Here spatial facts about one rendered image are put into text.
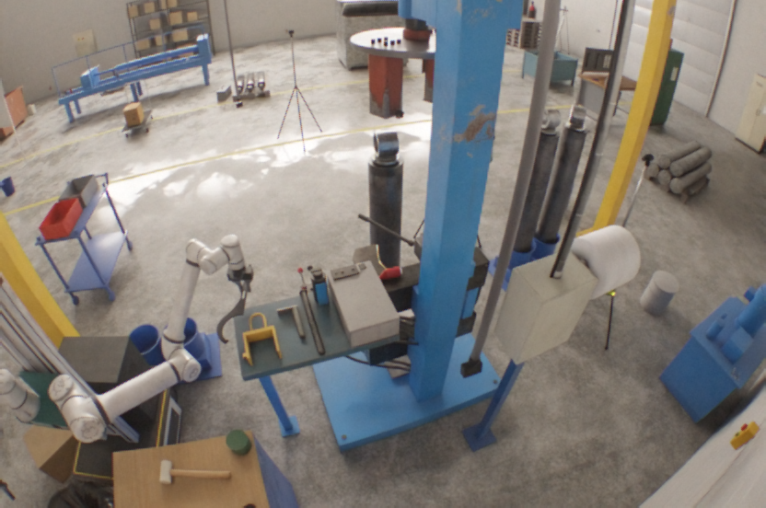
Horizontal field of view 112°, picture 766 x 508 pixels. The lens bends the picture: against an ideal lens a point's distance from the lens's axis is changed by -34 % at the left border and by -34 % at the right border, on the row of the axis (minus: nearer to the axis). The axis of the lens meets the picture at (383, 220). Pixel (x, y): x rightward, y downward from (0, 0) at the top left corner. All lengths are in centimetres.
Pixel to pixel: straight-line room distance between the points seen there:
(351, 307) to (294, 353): 34
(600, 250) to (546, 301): 32
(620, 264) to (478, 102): 86
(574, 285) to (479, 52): 90
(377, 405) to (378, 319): 107
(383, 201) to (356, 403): 137
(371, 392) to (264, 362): 111
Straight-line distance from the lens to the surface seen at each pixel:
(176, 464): 191
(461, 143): 139
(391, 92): 165
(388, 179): 230
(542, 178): 314
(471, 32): 127
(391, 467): 270
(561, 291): 150
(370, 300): 185
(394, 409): 273
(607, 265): 160
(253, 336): 192
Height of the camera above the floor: 258
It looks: 37 degrees down
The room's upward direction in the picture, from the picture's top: straight up
